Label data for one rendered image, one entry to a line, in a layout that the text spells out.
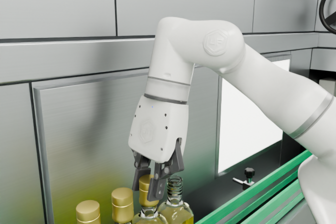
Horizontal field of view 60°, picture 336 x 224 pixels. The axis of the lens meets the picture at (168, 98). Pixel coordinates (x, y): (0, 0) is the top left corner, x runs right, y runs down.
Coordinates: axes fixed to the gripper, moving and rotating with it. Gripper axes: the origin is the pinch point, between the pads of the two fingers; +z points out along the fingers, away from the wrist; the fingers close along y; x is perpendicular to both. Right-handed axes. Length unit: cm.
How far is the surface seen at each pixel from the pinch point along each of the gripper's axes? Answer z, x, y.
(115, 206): 2.4, -7.1, 1.0
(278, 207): 10.8, 47.5, 3.6
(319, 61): -38, 95, -12
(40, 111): -9.2, -15.8, -12.5
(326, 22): -53, 87, -10
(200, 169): 4.0, 29.6, -12.1
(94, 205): 1.9, -10.8, 0.8
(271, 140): -4, 69, -13
